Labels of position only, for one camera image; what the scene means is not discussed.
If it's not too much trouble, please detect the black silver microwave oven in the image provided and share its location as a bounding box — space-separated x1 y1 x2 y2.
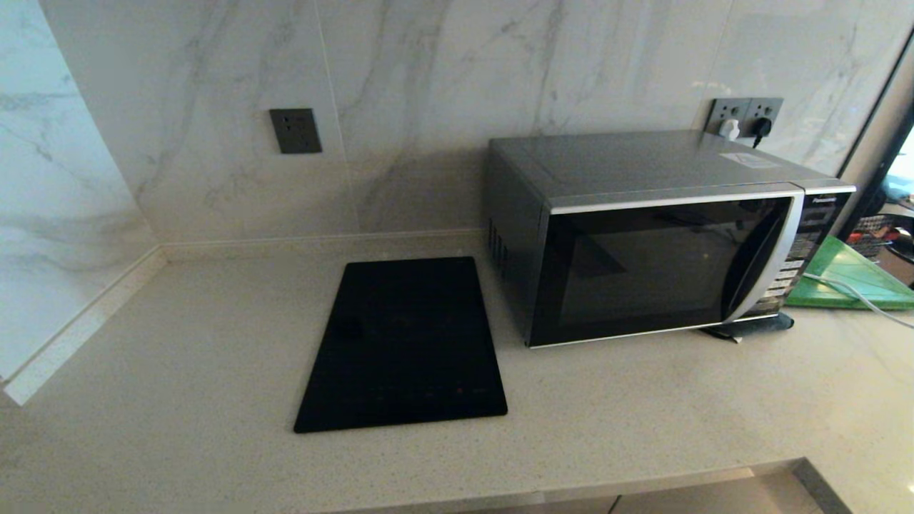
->
487 128 858 349

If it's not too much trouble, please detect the black glass induction cooktop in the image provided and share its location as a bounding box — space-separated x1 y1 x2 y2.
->
292 256 510 435

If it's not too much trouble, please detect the dark cloth pad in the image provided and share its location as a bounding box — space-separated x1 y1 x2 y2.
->
698 311 795 343

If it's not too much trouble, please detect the green plastic cutting board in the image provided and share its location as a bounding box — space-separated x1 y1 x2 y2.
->
785 235 914 311

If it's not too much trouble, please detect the dark single wall socket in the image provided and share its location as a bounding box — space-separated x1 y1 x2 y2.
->
268 108 324 156

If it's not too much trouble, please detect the grey double wall socket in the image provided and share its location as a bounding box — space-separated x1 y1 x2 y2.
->
705 97 785 138

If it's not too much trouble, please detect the white power cable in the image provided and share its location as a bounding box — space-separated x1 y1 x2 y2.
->
803 272 914 330

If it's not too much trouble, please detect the metal shopping cart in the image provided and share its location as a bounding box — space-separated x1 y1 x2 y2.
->
849 212 914 262

